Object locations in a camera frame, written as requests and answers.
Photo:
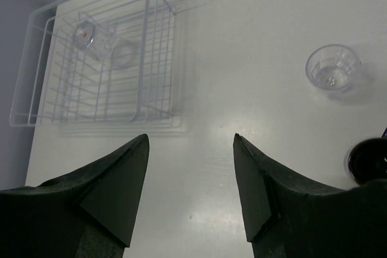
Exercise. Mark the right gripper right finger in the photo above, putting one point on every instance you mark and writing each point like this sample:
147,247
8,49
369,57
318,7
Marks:
286,214

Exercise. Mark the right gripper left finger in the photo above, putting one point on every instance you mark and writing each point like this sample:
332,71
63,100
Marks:
89,212

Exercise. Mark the small clear glass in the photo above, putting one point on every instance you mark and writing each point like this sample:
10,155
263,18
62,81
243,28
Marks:
333,69

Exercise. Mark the large clear faceted glass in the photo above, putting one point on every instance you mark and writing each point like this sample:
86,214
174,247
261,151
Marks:
94,40

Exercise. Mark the small black mug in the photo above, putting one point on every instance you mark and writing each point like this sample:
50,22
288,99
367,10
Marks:
367,160

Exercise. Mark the white wire dish rack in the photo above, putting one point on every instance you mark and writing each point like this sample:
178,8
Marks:
96,61

